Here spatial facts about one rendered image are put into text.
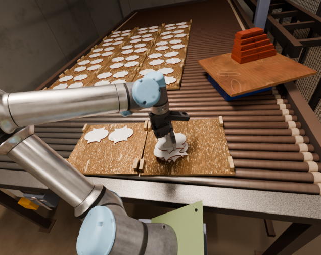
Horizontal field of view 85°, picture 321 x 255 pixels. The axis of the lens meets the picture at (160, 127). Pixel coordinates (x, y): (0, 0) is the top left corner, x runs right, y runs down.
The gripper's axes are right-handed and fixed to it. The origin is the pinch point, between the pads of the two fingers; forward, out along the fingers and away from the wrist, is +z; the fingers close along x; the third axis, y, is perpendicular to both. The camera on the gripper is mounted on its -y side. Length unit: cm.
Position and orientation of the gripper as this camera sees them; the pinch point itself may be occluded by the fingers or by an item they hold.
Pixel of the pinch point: (171, 141)
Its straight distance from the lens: 85.1
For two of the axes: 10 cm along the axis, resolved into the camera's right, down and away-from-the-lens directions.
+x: 3.2, 6.1, -7.3
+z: 1.7, 7.2, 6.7
